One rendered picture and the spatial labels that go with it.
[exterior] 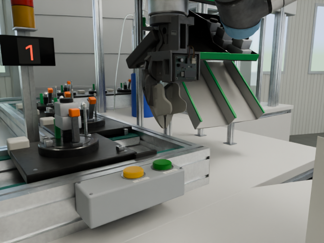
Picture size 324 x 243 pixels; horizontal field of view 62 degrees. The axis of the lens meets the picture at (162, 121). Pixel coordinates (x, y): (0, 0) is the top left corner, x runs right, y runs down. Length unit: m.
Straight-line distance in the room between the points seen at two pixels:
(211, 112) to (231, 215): 0.36
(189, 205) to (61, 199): 0.28
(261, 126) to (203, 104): 1.29
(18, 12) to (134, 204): 0.52
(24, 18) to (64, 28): 3.03
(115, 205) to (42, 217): 0.13
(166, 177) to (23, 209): 0.26
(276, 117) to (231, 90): 1.30
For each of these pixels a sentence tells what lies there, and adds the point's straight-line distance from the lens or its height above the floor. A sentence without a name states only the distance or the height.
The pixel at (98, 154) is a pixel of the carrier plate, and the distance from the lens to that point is 0.64.
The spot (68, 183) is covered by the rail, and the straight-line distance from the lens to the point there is 0.53.
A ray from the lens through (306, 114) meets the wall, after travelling 5.38.
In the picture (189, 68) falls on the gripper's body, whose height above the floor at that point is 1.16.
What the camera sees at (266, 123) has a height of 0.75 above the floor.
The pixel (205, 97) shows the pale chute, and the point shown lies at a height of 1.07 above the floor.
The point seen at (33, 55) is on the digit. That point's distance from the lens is 0.75.
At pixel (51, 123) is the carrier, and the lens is 1.02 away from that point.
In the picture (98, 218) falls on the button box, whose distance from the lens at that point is 0.49.
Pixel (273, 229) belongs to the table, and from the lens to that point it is 0.60.
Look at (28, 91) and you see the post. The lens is 0.80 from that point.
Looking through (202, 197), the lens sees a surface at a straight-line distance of 0.68.
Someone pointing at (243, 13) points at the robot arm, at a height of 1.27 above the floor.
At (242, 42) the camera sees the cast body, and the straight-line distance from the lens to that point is 0.93.
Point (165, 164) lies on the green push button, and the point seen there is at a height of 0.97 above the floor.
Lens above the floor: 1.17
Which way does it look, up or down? 11 degrees down
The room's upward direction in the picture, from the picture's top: straight up
